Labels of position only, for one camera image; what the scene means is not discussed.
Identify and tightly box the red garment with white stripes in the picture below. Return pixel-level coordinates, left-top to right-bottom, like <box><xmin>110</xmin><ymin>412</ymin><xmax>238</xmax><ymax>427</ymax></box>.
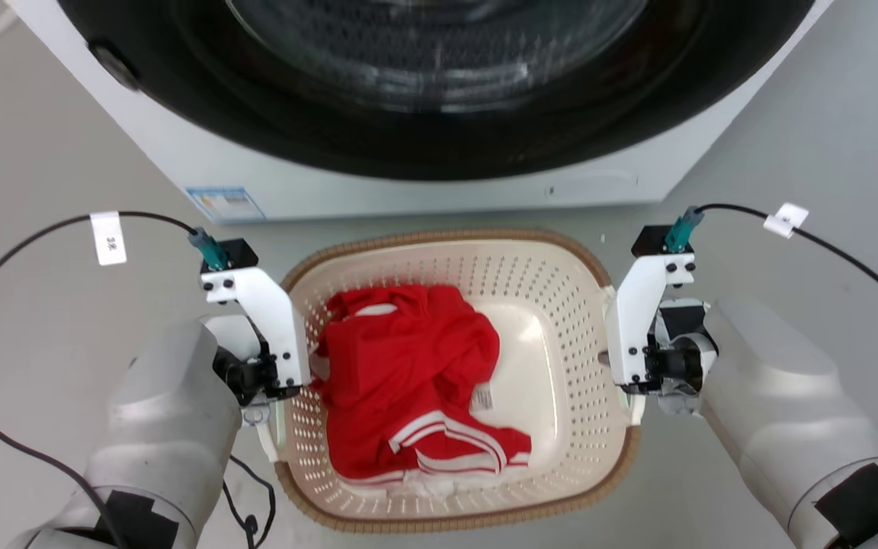
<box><xmin>309</xmin><ymin>284</ymin><xmax>534</xmax><ymax>490</ymax></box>

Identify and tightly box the thin black looped cable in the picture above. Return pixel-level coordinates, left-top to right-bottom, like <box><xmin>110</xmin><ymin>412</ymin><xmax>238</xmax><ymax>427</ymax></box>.
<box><xmin>221</xmin><ymin>454</ymin><xmax>278</xmax><ymax>549</ymax></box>

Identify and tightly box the cream perforated laundry basket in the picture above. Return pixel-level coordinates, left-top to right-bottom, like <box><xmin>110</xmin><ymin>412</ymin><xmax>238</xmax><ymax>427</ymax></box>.
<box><xmin>256</xmin><ymin>227</ymin><xmax>646</xmax><ymax>534</ymax></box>

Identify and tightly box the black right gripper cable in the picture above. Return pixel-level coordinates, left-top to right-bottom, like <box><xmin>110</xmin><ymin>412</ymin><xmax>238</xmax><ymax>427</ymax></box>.
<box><xmin>665</xmin><ymin>203</ymin><xmax>878</xmax><ymax>549</ymax></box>

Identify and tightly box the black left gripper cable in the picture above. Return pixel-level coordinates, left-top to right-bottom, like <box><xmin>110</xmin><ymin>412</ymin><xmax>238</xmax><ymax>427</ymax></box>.
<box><xmin>0</xmin><ymin>210</ymin><xmax>229</xmax><ymax>549</ymax></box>

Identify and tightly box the white washing machine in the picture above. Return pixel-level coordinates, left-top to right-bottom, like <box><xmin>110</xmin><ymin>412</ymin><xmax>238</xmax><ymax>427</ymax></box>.
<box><xmin>5</xmin><ymin>0</ymin><xmax>836</xmax><ymax>224</ymax></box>

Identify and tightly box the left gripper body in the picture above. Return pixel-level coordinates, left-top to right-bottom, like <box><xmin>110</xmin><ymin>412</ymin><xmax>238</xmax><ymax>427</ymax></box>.
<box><xmin>205</xmin><ymin>313</ymin><xmax>303</xmax><ymax>407</ymax></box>

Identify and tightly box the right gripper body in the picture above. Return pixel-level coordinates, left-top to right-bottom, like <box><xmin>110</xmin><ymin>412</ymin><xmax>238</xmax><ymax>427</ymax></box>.
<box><xmin>622</xmin><ymin>298</ymin><xmax>719</xmax><ymax>417</ymax></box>

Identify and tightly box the black round washing machine door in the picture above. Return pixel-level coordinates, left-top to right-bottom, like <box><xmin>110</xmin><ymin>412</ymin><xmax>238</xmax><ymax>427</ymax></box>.
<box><xmin>58</xmin><ymin>0</ymin><xmax>818</xmax><ymax>182</ymax></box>

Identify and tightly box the blue energy label sticker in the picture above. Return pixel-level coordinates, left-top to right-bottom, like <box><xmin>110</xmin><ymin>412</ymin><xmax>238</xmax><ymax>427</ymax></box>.
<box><xmin>185</xmin><ymin>186</ymin><xmax>267</xmax><ymax>224</ymax></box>

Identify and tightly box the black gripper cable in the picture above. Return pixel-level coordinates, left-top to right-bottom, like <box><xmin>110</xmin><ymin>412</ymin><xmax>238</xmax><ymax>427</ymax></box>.
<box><xmin>0</xmin><ymin>210</ymin><xmax>229</xmax><ymax>549</ymax></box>
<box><xmin>665</xmin><ymin>203</ymin><xmax>878</xmax><ymax>549</ymax></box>

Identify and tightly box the white printed cable tag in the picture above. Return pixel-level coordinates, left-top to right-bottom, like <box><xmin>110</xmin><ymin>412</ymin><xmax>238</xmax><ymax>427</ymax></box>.
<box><xmin>90</xmin><ymin>211</ymin><xmax>129</xmax><ymax>267</ymax></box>

